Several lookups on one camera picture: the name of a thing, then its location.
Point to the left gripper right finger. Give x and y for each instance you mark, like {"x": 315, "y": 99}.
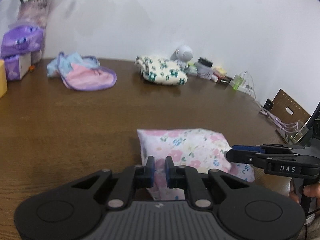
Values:
{"x": 218, "y": 205}

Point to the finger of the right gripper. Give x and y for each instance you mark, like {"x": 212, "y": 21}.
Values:
{"x": 246, "y": 148}
{"x": 247, "y": 157}

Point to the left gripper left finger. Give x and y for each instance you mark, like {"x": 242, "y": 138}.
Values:
{"x": 74, "y": 210}

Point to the pink floral baby dress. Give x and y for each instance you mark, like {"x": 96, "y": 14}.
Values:
{"x": 199, "y": 148}

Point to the person's right hand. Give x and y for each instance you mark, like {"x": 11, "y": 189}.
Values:
{"x": 310, "y": 191}

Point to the white power strip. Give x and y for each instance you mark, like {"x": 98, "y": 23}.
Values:
{"x": 247, "y": 90}

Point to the green spray bottle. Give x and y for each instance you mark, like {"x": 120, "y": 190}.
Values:
{"x": 237, "y": 82}

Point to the dark red box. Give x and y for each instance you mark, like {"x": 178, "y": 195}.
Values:
{"x": 222, "y": 80}

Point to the yellow sticky note stack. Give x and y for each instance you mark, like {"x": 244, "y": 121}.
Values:
{"x": 220, "y": 71}

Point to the grey tin box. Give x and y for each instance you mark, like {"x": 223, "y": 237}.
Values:
{"x": 204, "y": 71}

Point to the black charger block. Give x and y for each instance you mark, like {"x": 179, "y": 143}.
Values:
{"x": 205, "y": 62}

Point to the green white small boxes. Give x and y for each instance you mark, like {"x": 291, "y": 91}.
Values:
{"x": 192, "y": 70}

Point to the white astronaut speaker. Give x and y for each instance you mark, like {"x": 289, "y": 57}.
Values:
{"x": 182, "y": 55}

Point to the cream green-flower folded cloth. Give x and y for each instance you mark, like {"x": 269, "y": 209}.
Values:
{"x": 160, "y": 71}

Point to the blue pink purple garment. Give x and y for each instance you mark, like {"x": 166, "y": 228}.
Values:
{"x": 82, "y": 73}

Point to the yellow ceramic mug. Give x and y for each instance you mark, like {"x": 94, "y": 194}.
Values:
{"x": 3, "y": 79}

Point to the lower purple tissue pack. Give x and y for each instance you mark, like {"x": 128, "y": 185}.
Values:
{"x": 17, "y": 66}

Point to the purple tissue pack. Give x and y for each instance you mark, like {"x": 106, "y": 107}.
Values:
{"x": 17, "y": 66}
{"x": 21, "y": 40}

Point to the upper purple tissue pack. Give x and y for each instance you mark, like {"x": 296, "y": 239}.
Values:
{"x": 21, "y": 40}

